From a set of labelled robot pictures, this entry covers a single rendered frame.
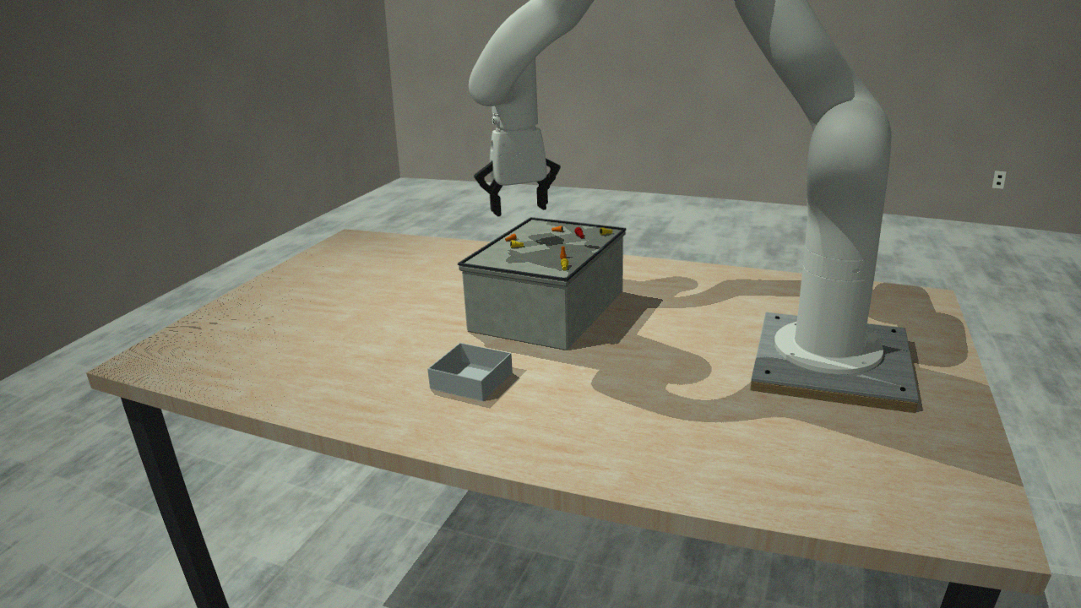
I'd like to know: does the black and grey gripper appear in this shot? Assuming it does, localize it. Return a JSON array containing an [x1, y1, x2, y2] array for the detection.
[[473, 125, 560, 216]]

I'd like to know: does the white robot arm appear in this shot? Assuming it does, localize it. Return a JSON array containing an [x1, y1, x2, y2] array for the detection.
[[469, 0, 892, 374]]

